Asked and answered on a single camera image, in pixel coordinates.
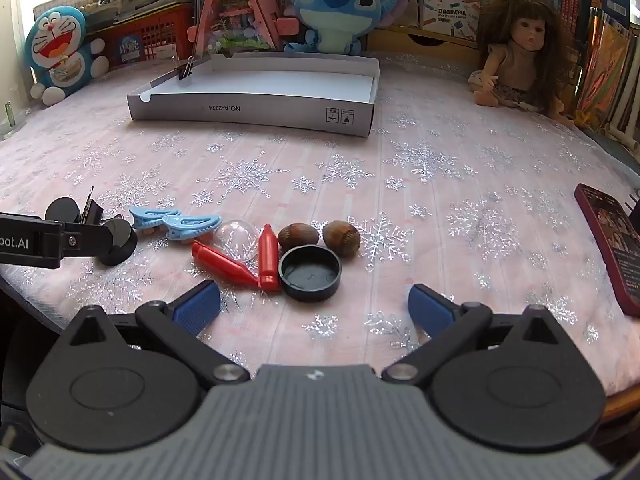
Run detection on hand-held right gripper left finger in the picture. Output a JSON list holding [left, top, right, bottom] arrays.
[[67, 280, 251, 386]]

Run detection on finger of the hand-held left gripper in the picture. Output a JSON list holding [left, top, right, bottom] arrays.
[[60, 221, 114, 257]]

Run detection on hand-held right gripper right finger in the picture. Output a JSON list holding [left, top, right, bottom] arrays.
[[382, 283, 576, 383]]

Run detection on black binder clip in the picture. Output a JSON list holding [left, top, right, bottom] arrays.
[[172, 56, 197, 82], [79, 186, 104, 226]]

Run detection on small black lid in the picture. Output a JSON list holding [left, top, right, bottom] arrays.
[[46, 197, 81, 224], [97, 219, 138, 267]]

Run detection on blue hair clip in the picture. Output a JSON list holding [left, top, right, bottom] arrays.
[[129, 206, 182, 236], [161, 214, 222, 241]]

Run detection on clear plastic dome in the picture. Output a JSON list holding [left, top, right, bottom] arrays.
[[214, 219, 261, 263]]

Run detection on brown nut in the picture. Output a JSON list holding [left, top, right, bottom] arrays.
[[322, 221, 362, 259], [277, 222, 320, 251]]

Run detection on large black lid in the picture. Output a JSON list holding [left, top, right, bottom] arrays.
[[279, 245, 343, 303]]

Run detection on white cardboard box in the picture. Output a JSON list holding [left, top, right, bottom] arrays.
[[126, 51, 381, 138]]

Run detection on pink snowflake tablecloth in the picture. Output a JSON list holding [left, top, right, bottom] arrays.
[[0, 50, 640, 411]]

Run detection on smartphone in red case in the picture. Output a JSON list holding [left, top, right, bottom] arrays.
[[574, 183, 640, 317]]

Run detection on blue cat plush toy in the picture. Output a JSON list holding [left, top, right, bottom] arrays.
[[24, 6, 110, 106]]

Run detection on red plastic crate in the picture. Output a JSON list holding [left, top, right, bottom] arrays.
[[85, 2, 196, 68]]

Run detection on white pipes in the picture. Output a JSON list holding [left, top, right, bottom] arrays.
[[597, 122, 640, 156]]

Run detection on wooden drawer unit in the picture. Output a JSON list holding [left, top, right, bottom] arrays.
[[367, 22, 483, 53]]

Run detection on pink triangular toy house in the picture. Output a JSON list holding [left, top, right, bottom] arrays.
[[189, 0, 301, 58]]

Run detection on brown-haired doll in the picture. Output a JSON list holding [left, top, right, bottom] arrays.
[[467, 0, 576, 121]]

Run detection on white box with pencil print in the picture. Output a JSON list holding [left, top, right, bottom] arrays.
[[419, 0, 482, 37]]

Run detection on colourful upright books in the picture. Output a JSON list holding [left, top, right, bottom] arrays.
[[575, 0, 640, 131]]

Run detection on blue alien plush toy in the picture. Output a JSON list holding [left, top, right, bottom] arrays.
[[282, 0, 410, 56]]

